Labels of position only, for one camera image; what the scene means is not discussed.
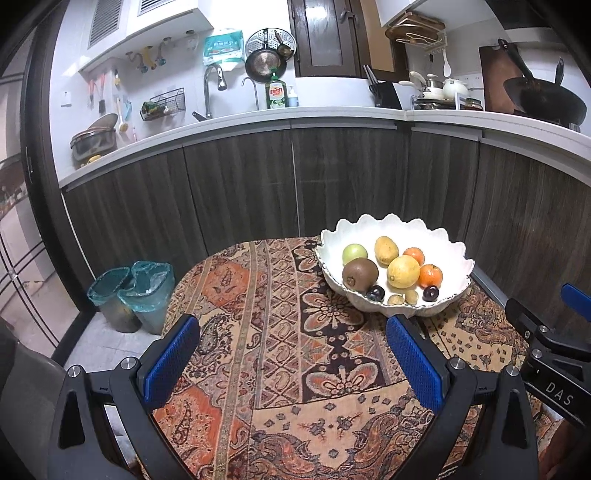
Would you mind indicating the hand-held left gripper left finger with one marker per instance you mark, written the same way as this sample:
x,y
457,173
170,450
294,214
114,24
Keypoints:
x,y
171,360

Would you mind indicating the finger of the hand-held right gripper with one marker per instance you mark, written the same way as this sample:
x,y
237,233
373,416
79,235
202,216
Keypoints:
x,y
577,300
524,318

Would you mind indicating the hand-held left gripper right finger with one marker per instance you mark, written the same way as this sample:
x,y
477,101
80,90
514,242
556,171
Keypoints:
x,y
415,364

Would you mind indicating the small brownish fruit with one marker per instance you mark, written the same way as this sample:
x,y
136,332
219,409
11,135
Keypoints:
x,y
395,300

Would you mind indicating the small yellowish fruit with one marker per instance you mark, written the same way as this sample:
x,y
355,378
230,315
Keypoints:
x,y
411,297

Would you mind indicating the dark plum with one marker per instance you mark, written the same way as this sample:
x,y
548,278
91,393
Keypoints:
x,y
431,292
376,293

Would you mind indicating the white scalloped bowl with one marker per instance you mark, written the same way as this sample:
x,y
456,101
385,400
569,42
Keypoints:
x,y
443,249

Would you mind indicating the brown kiwi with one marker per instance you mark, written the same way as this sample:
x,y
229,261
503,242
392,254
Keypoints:
x,y
360,273

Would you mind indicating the orange tangerine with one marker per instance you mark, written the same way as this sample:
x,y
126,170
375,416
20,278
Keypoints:
x,y
414,255

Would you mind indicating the yellow mango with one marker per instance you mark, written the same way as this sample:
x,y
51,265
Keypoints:
x,y
386,251

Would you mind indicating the green apple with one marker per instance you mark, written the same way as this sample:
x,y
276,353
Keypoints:
x,y
354,252

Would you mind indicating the person's right hand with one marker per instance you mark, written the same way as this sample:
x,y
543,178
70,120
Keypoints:
x,y
568,452

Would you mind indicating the trash bin with teal bag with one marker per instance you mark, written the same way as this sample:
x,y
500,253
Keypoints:
x,y
147,300
111,300

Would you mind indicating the small tangerine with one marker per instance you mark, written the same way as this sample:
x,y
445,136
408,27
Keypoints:
x,y
431,275

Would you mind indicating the yellow lemon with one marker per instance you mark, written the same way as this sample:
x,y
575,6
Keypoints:
x,y
404,272

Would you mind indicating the patterned tablecloth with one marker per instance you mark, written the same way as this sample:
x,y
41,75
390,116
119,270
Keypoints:
x,y
286,350

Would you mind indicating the grey chair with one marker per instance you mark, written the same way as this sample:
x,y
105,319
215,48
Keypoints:
x,y
27,406

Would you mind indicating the dark wood kitchen cabinet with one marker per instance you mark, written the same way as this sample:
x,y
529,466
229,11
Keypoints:
x,y
249,184

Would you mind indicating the black wok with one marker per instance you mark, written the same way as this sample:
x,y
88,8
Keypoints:
x,y
545,99

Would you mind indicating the metal dish rack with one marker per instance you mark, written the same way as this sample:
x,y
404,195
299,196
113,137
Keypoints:
x,y
443,104

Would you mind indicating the brown cutting board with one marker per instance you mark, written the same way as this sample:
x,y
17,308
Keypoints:
x,y
491,83

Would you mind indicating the white teapot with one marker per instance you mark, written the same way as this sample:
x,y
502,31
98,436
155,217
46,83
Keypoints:
x,y
455,87

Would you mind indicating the hanging dish brush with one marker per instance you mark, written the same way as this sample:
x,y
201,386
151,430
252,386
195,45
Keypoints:
x,y
122,120

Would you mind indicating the hanging white spoon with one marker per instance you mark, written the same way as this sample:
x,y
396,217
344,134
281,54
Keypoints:
x,y
447,67

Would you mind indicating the black knife block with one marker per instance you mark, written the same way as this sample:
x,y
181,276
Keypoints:
x,y
385,94

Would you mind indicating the tall chrome faucet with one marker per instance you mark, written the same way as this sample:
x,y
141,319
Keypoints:
x,y
207,92

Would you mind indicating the small chrome faucet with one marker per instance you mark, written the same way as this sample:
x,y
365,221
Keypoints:
x,y
255,90

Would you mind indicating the green dish soap bottle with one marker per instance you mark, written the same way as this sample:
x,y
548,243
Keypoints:
x,y
276,94

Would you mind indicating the blue pump bottle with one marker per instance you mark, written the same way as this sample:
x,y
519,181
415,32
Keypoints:
x,y
293,98

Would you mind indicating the hanging frying pan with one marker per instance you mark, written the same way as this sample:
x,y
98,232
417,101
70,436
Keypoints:
x,y
264,67

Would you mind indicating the corner shelf with wooden boards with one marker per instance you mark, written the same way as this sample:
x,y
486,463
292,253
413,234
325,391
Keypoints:
x,y
415,30

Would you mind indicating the hanging paper towel pack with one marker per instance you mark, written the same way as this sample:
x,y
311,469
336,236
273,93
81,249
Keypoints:
x,y
224,46

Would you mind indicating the round metal steamer rack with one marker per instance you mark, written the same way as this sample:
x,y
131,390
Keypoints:
x,y
263,39

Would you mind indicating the dark wooden window frame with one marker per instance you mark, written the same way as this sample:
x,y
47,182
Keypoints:
x,y
332,37

